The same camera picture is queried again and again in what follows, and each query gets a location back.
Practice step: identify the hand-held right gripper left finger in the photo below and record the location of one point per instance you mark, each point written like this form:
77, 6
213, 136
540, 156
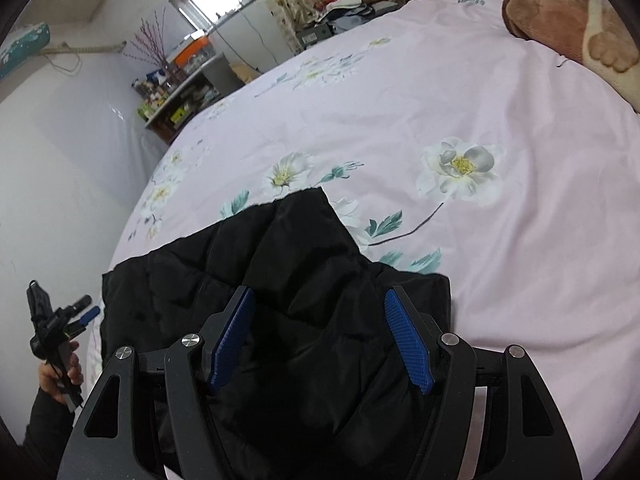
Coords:
232, 340

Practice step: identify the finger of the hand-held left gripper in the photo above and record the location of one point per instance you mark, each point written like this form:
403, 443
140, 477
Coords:
89, 314
80, 302

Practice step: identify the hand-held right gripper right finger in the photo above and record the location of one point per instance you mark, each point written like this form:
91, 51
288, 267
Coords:
410, 341

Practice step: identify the black quilted jacket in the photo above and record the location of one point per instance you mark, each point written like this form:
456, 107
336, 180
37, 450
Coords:
300, 285

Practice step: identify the person's left forearm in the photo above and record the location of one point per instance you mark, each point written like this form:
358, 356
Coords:
42, 440

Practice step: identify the pile of clothes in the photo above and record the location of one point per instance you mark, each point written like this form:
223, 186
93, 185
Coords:
345, 10

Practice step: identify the person's left hand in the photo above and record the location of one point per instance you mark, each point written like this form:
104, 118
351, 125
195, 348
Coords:
50, 375

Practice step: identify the wooden shelf with clutter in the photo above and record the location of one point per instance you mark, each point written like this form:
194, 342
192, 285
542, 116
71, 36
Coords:
187, 100

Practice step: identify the bed with floral pink sheet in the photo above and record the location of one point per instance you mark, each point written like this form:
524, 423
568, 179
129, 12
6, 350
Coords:
450, 110

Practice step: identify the teal covered air conditioner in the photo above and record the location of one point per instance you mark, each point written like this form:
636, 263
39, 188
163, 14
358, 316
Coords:
20, 50

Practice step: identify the vase of pink branches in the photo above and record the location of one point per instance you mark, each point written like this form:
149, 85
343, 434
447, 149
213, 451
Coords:
155, 45

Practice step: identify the orange storage box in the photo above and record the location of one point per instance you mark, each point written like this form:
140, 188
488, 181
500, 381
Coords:
192, 49

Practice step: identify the white refrigerator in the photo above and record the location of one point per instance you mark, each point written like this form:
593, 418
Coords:
255, 35

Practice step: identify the brown bear print blanket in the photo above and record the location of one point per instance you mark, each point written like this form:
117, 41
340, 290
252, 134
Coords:
555, 10

